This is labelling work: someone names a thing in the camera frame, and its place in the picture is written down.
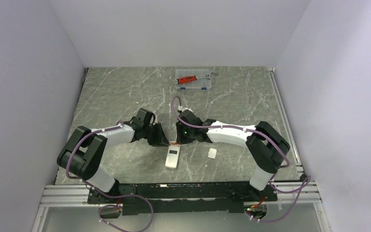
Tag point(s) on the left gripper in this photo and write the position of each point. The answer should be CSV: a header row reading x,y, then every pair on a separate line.
x,y
160,140

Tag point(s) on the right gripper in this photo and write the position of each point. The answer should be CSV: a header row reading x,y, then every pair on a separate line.
x,y
180,139

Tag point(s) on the white remote control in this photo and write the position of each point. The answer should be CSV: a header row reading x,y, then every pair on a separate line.
x,y
172,156

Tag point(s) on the white battery cover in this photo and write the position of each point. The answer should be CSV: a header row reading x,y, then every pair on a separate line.
x,y
212,153

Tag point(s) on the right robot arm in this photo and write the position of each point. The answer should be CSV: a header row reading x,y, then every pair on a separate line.
x,y
267,147

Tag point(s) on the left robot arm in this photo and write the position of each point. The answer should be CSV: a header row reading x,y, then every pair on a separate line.
x,y
82,154

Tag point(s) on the clear plastic organizer box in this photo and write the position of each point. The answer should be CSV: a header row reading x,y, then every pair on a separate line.
x,y
202,84

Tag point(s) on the black base frame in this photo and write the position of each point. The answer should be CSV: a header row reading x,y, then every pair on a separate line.
x,y
230,196

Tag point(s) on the aluminium rail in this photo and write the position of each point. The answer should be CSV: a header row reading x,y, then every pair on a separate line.
x,y
310,193

